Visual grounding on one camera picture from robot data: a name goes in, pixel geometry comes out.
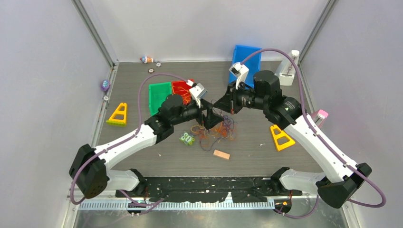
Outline yellow triangle toy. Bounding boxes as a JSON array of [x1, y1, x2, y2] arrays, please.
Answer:
[[106, 103, 127, 127], [270, 125, 296, 152]]

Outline small clown figurine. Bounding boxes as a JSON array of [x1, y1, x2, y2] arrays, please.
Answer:
[[139, 56, 154, 64]]

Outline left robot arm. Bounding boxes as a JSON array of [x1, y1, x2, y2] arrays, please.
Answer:
[[69, 95, 224, 200]]

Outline red plastic bin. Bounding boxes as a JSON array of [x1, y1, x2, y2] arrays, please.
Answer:
[[171, 80, 192, 105]]

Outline orange cable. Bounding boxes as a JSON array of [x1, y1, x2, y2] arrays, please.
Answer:
[[190, 123, 237, 149]]

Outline pink metronome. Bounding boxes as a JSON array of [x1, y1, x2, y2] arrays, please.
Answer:
[[311, 109, 328, 128]]

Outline wooden block front centre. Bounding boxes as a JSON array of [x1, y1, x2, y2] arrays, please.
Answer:
[[213, 150, 230, 160]]

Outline green plastic bin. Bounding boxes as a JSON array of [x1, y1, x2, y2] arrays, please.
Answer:
[[148, 82, 172, 115]]

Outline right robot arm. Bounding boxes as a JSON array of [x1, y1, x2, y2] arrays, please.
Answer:
[[213, 70, 372, 209]]

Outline yellow triangle toy left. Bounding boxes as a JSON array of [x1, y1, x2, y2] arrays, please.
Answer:
[[106, 103, 127, 127]]

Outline green frog toy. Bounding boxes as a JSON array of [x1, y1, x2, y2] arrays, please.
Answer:
[[179, 132, 195, 145]]

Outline yellow triangle toy right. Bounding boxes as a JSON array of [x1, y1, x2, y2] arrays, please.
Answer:
[[270, 125, 296, 152]]

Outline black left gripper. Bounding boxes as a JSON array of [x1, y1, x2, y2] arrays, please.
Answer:
[[172, 97, 224, 129]]

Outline white metronome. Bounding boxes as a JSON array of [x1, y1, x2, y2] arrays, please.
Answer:
[[275, 50, 300, 86]]

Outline purple round toy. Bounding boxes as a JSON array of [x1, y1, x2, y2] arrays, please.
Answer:
[[101, 79, 111, 92]]

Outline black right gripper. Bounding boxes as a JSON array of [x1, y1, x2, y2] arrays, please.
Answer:
[[214, 80, 268, 114]]

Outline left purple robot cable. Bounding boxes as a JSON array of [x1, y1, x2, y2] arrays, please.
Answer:
[[69, 73, 190, 215]]

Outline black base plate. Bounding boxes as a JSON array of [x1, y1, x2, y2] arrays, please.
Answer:
[[127, 177, 302, 203]]

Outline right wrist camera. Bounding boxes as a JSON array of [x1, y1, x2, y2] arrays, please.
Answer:
[[229, 62, 249, 90]]

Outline blue plastic bin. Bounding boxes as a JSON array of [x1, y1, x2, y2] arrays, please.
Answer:
[[232, 45, 261, 88]]

